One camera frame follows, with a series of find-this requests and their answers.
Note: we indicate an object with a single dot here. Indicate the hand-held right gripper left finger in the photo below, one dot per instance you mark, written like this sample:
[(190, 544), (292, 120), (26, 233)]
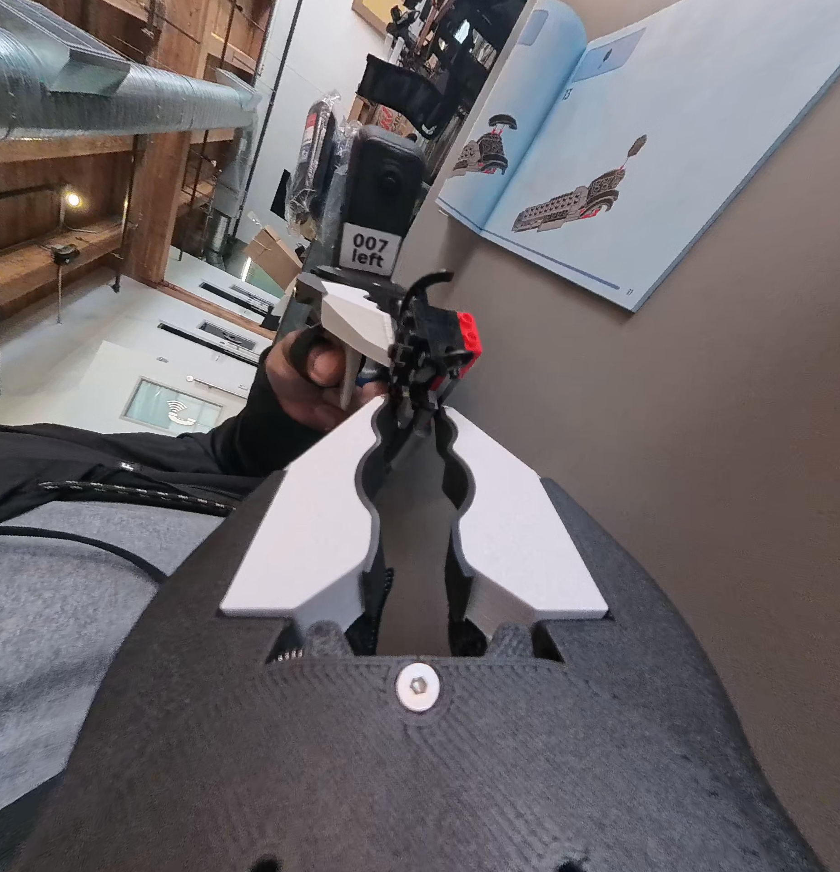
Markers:
[(304, 545)]

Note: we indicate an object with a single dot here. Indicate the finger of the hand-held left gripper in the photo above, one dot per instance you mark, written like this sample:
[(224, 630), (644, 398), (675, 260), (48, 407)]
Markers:
[(355, 378), (358, 317)]

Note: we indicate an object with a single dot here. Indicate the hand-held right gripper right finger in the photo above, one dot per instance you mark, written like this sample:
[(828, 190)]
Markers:
[(522, 545)]

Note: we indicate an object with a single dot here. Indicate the black grey toy brick assembly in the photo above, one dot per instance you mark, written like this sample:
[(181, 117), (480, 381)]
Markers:
[(433, 354)]

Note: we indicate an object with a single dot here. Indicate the light blue instruction booklet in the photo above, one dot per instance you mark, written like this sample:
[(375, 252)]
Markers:
[(665, 136)]

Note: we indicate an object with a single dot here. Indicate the person's left forearm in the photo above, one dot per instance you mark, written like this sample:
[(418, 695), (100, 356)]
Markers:
[(215, 443)]

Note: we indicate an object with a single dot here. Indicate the person's left hand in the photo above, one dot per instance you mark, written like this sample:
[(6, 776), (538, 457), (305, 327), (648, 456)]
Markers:
[(297, 395)]

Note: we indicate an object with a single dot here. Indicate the plastic wrapped packs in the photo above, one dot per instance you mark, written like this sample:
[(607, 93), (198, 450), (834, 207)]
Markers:
[(317, 157)]

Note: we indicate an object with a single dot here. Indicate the black monitor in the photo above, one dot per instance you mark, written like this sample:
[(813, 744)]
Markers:
[(280, 192)]

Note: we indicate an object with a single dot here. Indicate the black office chair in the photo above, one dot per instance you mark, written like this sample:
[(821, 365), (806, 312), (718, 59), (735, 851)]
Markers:
[(406, 88)]

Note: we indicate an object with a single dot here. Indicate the brown cardboard box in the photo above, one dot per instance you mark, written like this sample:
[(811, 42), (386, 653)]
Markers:
[(273, 252)]

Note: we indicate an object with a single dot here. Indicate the person's black jacket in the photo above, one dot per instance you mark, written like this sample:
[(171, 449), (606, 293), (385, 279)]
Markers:
[(86, 463)]

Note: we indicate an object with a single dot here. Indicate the person's grey shirt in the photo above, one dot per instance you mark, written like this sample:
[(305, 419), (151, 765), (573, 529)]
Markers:
[(65, 613)]

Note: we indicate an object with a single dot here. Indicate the glowing ceiling spotlight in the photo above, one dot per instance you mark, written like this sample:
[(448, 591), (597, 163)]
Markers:
[(72, 199)]

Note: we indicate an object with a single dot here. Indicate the silver ventilation duct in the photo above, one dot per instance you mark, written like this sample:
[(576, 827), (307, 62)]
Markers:
[(120, 102)]

